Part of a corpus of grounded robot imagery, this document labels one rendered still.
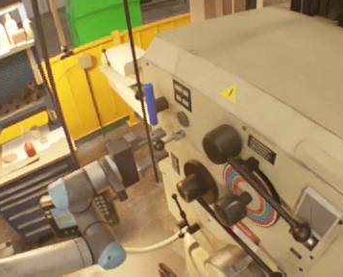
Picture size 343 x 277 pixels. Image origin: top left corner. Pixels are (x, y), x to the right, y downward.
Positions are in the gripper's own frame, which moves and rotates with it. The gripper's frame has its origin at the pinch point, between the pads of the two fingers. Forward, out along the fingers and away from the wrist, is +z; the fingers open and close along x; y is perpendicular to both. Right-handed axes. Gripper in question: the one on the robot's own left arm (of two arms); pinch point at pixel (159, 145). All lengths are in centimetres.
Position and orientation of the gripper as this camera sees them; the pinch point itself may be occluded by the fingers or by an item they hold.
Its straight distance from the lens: 71.5
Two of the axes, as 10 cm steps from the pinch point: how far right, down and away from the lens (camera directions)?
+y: -5.6, -5.0, 6.7
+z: 8.3, -4.2, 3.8
